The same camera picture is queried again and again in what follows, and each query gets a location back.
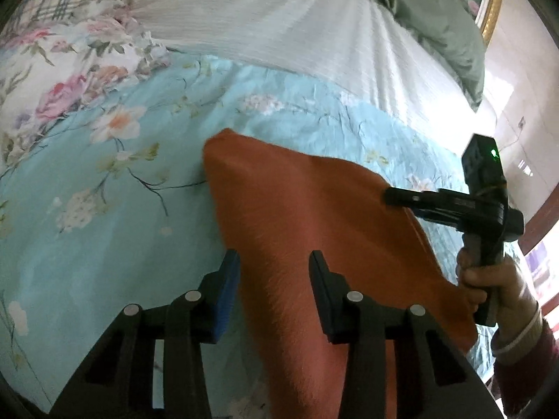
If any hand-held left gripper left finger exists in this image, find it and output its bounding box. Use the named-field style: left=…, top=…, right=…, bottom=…
left=50, top=249, right=242, bottom=419

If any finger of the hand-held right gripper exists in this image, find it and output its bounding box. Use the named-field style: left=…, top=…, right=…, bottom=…
left=411, top=207, right=464, bottom=230
left=383, top=187, right=472, bottom=211

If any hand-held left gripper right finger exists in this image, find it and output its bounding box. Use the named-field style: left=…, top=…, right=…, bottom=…
left=308, top=250, right=503, bottom=419

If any orange knit sweater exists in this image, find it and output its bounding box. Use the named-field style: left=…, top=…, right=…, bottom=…
left=203, top=127, right=479, bottom=419

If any person's right forearm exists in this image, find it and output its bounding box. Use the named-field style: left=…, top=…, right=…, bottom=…
left=490, top=303, right=559, bottom=419

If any person's right hand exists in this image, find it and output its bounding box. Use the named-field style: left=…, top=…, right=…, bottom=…
left=455, top=248, right=540, bottom=341

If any light blue floral bedsheet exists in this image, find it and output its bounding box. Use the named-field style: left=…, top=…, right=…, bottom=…
left=0, top=50, right=525, bottom=415

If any green pillow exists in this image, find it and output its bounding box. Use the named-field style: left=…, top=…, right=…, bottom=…
left=354, top=0, right=487, bottom=112

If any gold framed painting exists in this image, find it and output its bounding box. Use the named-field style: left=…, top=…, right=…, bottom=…
left=419, top=0, right=507, bottom=46

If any white striped duvet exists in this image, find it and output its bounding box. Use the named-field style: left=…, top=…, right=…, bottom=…
left=116, top=0, right=499, bottom=158

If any white floral quilt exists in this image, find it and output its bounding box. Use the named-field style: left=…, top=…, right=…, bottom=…
left=0, top=0, right=171, bottom=167

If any white wall cable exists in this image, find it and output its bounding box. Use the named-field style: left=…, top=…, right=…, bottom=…
left=501, top=126, right=523, bottom=151

